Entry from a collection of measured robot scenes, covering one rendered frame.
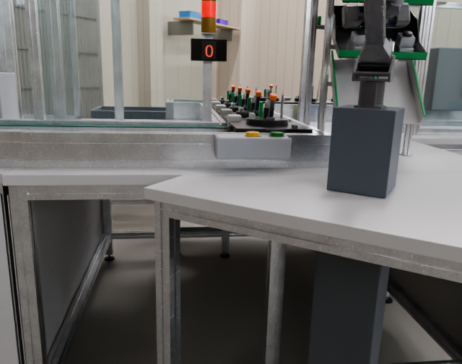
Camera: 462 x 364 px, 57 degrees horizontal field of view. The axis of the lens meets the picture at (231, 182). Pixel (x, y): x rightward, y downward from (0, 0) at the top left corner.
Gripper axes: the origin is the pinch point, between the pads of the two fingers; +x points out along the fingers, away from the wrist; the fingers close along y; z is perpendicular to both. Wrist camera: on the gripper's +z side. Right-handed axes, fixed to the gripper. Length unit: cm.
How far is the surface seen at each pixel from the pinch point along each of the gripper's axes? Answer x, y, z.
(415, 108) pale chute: 13.9, -19.6, -23.8
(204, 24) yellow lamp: 19, 48, 7
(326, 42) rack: 16.2, 8.3, -0.7
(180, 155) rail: 0, 57, -37
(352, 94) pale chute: 16.0, 0.4, -18.2
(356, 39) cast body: 5.5, 1.9, -3.2
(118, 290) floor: 106, 100, -101
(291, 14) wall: 738, -131, 284
